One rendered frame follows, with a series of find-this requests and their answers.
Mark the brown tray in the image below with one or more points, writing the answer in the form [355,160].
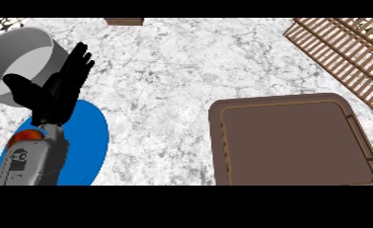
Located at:
[290,139]

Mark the small brown wooden block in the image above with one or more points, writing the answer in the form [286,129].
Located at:
[124,21]

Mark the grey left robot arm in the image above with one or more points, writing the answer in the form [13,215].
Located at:
[29,159]

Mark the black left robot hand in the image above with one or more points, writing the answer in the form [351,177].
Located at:
[57,93]

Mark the blue round plate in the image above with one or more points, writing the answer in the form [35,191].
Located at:
[84,139]

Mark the brown wooden tiered shelf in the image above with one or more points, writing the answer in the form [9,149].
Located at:
[339,51]

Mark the grey metal pot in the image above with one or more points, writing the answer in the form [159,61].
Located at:
[23,57]

